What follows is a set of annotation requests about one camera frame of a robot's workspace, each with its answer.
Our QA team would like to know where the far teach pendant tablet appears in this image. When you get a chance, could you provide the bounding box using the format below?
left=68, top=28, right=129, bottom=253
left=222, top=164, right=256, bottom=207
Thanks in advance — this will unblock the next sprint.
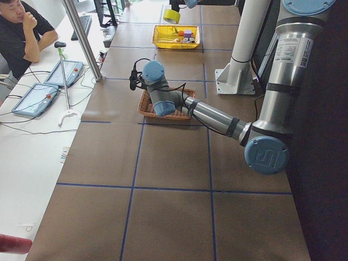
left=43, top=59, right=84, bottom=88

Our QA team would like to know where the yellow plastic woven basket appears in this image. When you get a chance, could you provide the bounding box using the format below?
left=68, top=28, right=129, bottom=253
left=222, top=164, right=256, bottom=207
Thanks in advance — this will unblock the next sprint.
left=152, top=24, right=200, bottom=49

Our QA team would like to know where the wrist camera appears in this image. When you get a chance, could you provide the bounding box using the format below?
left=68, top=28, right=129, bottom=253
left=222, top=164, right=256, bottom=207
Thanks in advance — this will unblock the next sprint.
left=129, top=69, right=139, bottom=91

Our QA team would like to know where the yellow tape roll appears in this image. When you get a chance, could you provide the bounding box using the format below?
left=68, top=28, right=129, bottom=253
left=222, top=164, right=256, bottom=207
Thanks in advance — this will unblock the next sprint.
left=163, top=9, right=181, bottom=24

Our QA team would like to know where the black monitor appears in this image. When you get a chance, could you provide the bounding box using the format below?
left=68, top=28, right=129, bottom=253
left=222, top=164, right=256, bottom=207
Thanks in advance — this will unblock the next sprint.
left=94, top=0, right=118, bottom=28

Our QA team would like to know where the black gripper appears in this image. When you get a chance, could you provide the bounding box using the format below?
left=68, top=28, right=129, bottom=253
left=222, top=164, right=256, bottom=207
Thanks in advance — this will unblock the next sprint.
left=169, top=0, right=180, bottom=12

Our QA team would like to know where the toy orange carrot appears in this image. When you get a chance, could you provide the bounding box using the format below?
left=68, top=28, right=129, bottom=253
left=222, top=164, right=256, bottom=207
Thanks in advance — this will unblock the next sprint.
left=172, top=27, right=184, bottom=36

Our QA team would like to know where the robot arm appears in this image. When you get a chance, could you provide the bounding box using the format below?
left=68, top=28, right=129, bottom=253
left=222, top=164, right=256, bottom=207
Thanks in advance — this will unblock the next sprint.
left=169, top=0, right=201, bottom=12
left=141, top=1, right=333, bottom=175

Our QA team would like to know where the aluminium frame post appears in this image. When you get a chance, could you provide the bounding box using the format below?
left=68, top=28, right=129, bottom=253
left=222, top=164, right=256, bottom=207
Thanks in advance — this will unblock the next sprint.
left=62, top=0, right=102, bottom=82

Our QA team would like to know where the red cylinder object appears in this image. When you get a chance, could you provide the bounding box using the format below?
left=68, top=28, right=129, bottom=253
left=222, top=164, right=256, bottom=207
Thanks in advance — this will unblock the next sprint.
left=1, top=234, right=33, bottom=254

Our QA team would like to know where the seated person black shirt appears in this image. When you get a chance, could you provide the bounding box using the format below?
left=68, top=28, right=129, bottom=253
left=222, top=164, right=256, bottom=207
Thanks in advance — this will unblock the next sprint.
left=1, top=1, right=58, bottom=80

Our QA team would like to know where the near teach pendant tablet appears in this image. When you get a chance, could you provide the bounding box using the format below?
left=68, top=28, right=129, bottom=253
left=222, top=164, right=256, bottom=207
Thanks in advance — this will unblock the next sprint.
left=11, top=83, right=59, bottom=117

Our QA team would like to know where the brown wicker basket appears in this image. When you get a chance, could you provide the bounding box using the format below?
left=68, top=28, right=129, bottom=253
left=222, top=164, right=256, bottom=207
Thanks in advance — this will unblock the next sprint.
left=138, top=90, right=190, bottom=121

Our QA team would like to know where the white pillar mount base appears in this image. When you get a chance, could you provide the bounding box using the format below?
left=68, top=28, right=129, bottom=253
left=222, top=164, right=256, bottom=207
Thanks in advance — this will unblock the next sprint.
left=215, top=0, right=271, bottom=95

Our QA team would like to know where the purple foam cube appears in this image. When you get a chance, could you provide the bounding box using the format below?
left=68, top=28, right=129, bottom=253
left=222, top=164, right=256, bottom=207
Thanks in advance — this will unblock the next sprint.
left=184, top=30, right=192, bottom=38

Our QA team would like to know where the teach pendant tablet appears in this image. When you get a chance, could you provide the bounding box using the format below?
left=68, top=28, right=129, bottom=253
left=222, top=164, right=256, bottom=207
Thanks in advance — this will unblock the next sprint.
left=11, top=83, right=59, bottom=117
left=43, top=59, right=84, bottom=88

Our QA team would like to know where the black keyboard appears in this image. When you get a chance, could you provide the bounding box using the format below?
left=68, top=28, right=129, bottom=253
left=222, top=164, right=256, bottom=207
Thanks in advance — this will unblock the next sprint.
left=71, top=15, right=92, bottom=41

